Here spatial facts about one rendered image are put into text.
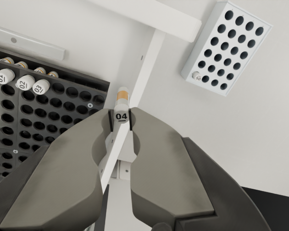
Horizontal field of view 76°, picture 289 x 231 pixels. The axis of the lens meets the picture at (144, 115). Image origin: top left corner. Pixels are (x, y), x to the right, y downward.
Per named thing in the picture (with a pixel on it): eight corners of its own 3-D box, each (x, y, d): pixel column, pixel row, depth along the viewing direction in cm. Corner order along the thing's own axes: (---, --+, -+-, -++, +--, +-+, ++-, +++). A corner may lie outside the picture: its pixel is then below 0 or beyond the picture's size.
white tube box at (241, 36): (217, 1, 29) (228, 0, 25) (258, 23, 31) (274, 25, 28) (180, 74, 34) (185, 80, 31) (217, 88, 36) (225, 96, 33)
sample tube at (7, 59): (5, 53, 21) (-25, 65, 17) (17, 57, 21) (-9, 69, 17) (5, 64, 21) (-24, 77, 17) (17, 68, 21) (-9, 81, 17)
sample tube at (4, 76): (30, 61, 21) (8, 74, 17) (30, 71, 22) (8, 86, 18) (19, 57, 21) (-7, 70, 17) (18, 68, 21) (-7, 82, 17)
